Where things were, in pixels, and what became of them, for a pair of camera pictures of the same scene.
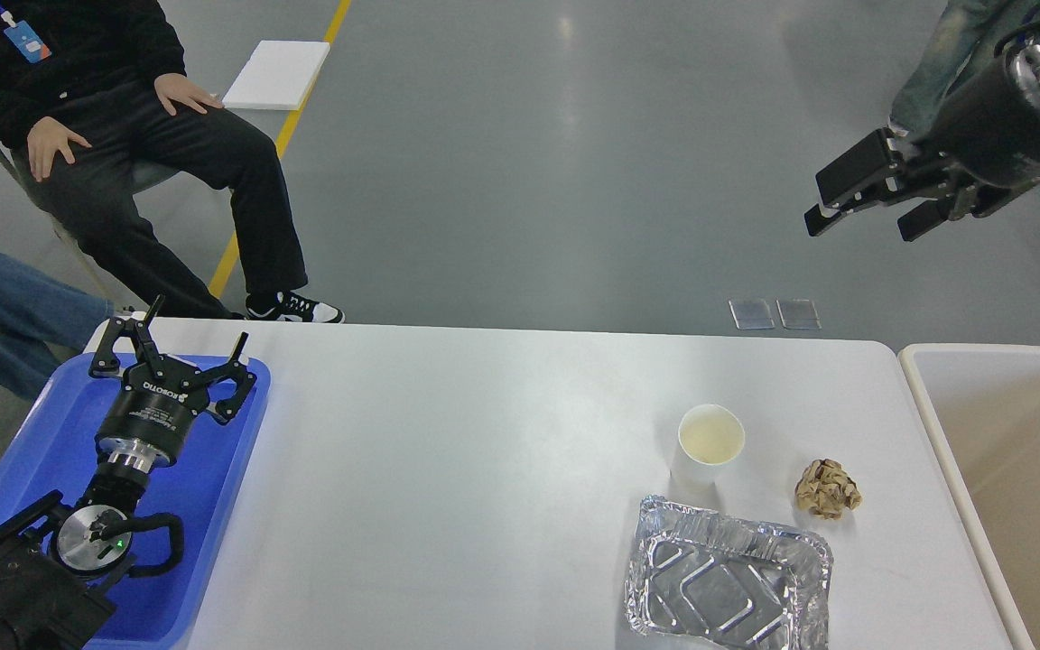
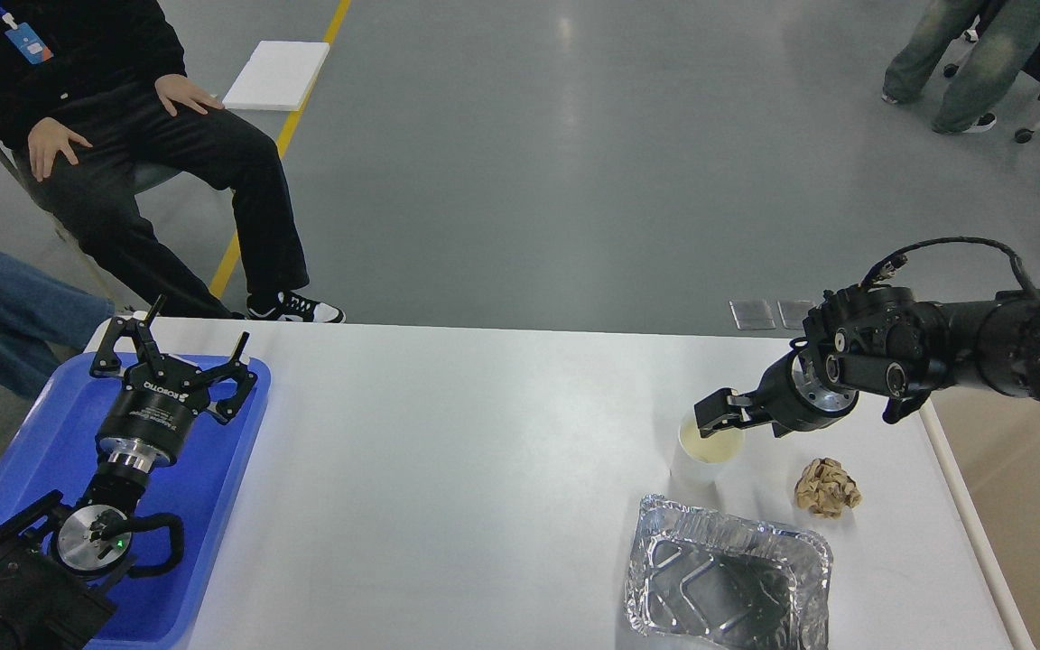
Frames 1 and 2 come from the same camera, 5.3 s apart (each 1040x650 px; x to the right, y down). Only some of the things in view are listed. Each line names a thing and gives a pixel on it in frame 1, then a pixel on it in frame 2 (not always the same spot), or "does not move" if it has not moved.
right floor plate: x=798 y=314 does not move
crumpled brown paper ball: x=825 y=488 does not move
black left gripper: x=151 y=418 does not move
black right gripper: x=1012 y=119 to x=792 y=396
